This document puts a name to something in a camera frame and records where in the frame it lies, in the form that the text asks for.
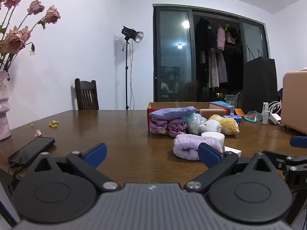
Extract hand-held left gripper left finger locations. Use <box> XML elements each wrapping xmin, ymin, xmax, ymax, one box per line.
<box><xmin>31</xmin><ymin>142</ymin><xmax>120</xmax><ymax>193</ymax></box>

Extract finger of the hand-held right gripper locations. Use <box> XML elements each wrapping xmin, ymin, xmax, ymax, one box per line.
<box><xmin>262</xmin><ymin>150</ymin><xmax>307</xmax><ymax>190</ymax></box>
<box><xmin>290</xmin><ymin>136</ymin><xmax>307</xmax><ymax>148</ymax></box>

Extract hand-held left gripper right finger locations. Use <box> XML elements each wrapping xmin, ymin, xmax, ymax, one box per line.
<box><xmin>184</xmin><ymin>142</ymin><xmax>279</xmax><ymax>193</ymax></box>

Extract clear plastic bag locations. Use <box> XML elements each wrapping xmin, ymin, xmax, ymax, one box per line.
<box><xmin>181</xmin><ymin>113</ymin><xmax>208</xmax><ymax>136</ymax></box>

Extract white and yellow plush toy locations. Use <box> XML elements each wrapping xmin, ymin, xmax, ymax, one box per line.
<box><xmin>199</xmin><ymin>114</ymin><xmax>240</xmax><ymax>136</ymax></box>

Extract brown sponge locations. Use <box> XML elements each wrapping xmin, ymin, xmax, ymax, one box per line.
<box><xmin>200</xmin><ymin>108</ymin><xmax>227</xmax><ymax>119</ymax></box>

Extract blue printed wipes packet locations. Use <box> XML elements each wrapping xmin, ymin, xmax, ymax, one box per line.
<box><xmin>223</xmin><ymin>114</ymin><xmax>243</xmax><ymax>125</ymax></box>

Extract lavender plastic bag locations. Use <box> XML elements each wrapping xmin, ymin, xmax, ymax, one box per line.
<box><xmin>149</xmin><ymin>106</ymin><xmax>196</xmax><ymax>120</ymax></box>

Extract red cardboard box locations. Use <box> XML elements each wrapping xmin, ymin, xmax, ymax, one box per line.
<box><xmin>147</xmin><ymin>102</ymin><xmax>217</xmax><ymax>131</ymax></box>

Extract white roll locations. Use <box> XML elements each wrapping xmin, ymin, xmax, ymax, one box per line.
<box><xmin>200</xmin><ymin>131</ymin><xmax>225</xmax><ymax>147</ymax></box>

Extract lavender fleece towel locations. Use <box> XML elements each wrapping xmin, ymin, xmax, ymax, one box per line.
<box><xmin>173</xmin><ymin>134</ymin><xmax>224</xmax><ymax>161</ymax></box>

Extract white flat box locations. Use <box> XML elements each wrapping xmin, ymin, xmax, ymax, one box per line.
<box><xmin>223</xmin><ymin>146</ymin><xmax>242</xmax><ymax>156</ymax></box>

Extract white charger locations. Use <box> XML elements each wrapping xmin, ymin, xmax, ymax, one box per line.
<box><xmin>270</xmin><ymin>113</ymin><xmax>284</xmax><ymax>126</ymax></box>

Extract peach hard case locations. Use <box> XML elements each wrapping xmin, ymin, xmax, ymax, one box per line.
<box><xmin>281</xmin><ymin>70</ymin><xmax>307</xmax><ymax>135</ymax></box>

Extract purple ruffled scrunchie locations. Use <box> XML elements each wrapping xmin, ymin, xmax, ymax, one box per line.
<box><xmin>167</xmin><ymin>120</ymin><xmax>188</xmax><ymax>138</ymax></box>

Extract white spray bottle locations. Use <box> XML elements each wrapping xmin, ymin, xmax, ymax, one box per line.
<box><xmin>262</xmin><ymin>102</ymin><xmax>269</xmax><ymax>125</ymax></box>

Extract teal snack packet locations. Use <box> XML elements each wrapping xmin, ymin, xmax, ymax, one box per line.
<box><xmin>244</xmin><ymin>111</ymin><xmax>263</xmax><ymax>123</ymax></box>

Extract light blue tissue pack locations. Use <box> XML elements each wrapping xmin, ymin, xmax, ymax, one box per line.
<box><xmin>209</xmin><ymin>101</ymin><xmax>235</xmax><ymax>115</ymax></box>

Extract pink crumpled bag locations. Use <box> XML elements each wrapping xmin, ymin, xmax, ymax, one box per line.
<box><xmin>149</xmin><ymin>119</ymin><xmax>170</xmax><ymax>135</ymax></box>

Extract dark wooden chair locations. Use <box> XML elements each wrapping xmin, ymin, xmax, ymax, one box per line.
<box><xmin>74</xmin><ymin>78</ymin><xmax>99</xmax><ymax>111</ymax></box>

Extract clear drinking glass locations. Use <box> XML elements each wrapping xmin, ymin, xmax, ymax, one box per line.
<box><xmin>225</xmin><ymin>94</ymin><xmax>238</xmax><ymax>107</ymax></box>

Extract black smartphone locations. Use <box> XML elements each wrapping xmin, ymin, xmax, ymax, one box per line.
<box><xmin>8</xmin><ymin>137</ymin><xmax>55</xmax><ymax>168</ymax></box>

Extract black paper bag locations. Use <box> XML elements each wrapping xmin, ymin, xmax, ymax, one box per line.
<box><xmin>243</xmin><ymin>48</ymin><xmax>278</xmax><ymax>114</ymax></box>

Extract mauve hanging coat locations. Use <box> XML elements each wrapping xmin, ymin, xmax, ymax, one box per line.
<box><xmin>208</xmin><ymin>48</ymin><xmax>228</xmax><ymax>89</ymax></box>

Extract pink speckled vase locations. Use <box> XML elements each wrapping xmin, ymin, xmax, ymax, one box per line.
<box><xmin>0</xmin><ymin>70</ymin><xmax>12</xmax><ymax>141</ymax></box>

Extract sliding glass door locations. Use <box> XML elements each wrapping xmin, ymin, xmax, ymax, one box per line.
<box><xmin>153</xmin><ymin>3</ymin><xmax>268</xmax><ymax>103</ymax></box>

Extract pink hanging jacket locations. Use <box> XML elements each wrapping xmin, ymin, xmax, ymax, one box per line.
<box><xmin>216</xmin><ymin>25</ymin><xmax>226</xmax><ymax>52</ymax></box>

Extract black hanging coat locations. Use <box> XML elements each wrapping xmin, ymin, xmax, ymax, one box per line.
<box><xmin>195</xmin><ymin>17</ymin><xmax>218</xmax><ymax>53</ymax></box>

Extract studio light on stand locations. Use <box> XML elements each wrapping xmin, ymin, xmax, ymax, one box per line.
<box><xmin>121</xmin><ymin>25</ymin><xmax>144</xmax><ymax>111</ymax></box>

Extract dried pink rose bouquet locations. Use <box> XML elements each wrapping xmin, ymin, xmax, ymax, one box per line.
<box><xmin>0</xmin><ymin>0</ymin><xmax>61</xmax><ymax>71</ymax></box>

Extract white charger cables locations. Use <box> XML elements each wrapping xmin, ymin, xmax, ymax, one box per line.
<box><xmin>267</xmin><ymin>101</ymin><xmax>284</xmax><ymax>115</ymax></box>

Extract studio light cable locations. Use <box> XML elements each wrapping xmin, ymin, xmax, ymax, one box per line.
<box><xmin>129</xmin><ymin>43</ymin><xmax>135</xmax><ymax>108</ymax></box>

